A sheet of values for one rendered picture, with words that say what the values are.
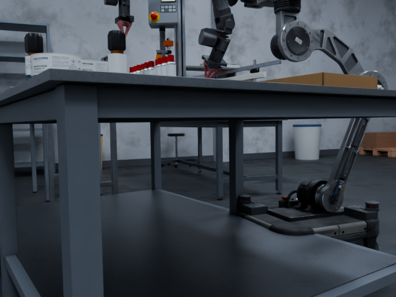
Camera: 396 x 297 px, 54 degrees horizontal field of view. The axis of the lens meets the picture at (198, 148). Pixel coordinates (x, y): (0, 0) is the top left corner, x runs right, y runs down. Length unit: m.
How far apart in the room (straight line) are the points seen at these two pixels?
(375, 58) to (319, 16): 1.78
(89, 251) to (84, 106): 0.26
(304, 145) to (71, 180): 7.06
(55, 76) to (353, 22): 9.07
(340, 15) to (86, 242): 8.86
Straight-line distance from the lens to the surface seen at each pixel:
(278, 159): 3.97
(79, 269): 0.76
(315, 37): 2.09
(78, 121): 0.72
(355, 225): 2.05
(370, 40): 9.86
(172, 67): 1.99
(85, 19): 6.94
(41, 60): 1.69
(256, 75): 1.43
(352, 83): 1.22
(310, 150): 7.66
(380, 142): 8.97
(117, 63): 1.88
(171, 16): 2.25
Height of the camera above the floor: 0.74
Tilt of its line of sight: 4 degrees down
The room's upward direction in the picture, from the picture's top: 1 degrees counter-clockwise
